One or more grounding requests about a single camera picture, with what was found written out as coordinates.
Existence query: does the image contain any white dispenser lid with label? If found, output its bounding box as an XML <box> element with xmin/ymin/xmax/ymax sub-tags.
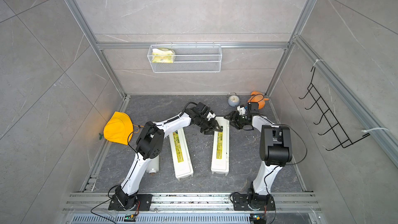
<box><xmin>210</xmin><ymin>117</ymin><xmax>230</xmax><ymax>176</ymax></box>

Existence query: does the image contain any white wrap dispenser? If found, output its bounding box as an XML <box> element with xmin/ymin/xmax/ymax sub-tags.
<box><xmin>169</xmin><ymin>128</ymin><xmax>193</xmax><ymax>180</ymax></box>

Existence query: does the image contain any white plastic wrap roll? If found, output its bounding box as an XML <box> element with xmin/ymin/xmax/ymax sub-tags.
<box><xmin>146</xmin><ymin>156</ymin><xmax>160</xmax><ymax>175</ymax></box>

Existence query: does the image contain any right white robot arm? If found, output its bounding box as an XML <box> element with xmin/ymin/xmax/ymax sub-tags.
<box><xmin>222</xmin><ymin>102</ymin><xmax>293</xmax><ymax>210</ymax></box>

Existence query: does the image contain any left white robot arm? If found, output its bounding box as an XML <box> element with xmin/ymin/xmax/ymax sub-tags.
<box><xmin>108</xmin><ymin>102</ymin><xmax>222</xmax><ymax>211</ymax></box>

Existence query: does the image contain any orange plush toy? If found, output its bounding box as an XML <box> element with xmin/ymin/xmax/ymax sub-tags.
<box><xmin>248</xmin><ymin>91</ymin><xmax>269</xmax><ymax>110</ymax></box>

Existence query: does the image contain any yellow wipes packet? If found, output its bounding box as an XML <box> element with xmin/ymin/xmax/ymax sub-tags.
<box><xmin>151</xmin><ymin>48</ymin><xmax>175</xmax><ymax>63</ymax></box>

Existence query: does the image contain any yellow bucket hat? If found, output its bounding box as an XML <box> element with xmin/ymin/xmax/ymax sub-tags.
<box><xmin>103</xmin><ymin>112</ymin><xmax>134</xmax><ymax>145</ymax></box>

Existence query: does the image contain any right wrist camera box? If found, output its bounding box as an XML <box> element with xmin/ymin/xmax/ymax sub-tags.
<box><xmin>237</xmin><ymin>105</ymin><xmax>246</xmax><ymax>116</ymax></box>

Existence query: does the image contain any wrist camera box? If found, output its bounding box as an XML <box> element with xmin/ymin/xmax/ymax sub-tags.
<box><xmin>206</xmin><ymin>111</ymin><xmax>216</xmax><ymax>120</ymax></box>
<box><xmin>237</xmin><ymin>105</ymin><xmax>246</xmax><ymax>116</ymax></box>

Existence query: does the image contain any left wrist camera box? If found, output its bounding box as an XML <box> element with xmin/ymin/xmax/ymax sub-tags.
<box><xmin>206</xmin><ymin>111</ymin><xmax>216</xmax><ymax>120</ymax></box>

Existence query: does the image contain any wire mesh wall basket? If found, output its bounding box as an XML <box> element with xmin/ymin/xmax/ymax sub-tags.
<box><xmin>147</xmin><ymin>44</ymin><xmax>222</xmax><ymax>73</ymax></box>

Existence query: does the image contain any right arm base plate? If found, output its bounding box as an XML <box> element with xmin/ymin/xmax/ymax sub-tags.
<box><xmin>230</xmin><ymin>192</ymin><xmax>276</xmax><ymax>211</ymax></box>

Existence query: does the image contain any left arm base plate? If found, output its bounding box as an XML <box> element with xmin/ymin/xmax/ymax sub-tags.
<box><xmin>108</xmin><ymin>194</ymin><xmax>153</xmax><ymax>211</ymax></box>

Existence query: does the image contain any black wire hook rack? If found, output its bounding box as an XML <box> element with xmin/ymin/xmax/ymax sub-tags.
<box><xmin>299</xmin><ymin>67</ymin><xmax>370</xmax><ymax>151</ymax></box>

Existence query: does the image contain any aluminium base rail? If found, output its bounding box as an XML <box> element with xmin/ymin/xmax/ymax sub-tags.
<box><xmin>61</xmin><ymin>192</ymin><xmax>325</xmax><ymax>224</ymax></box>

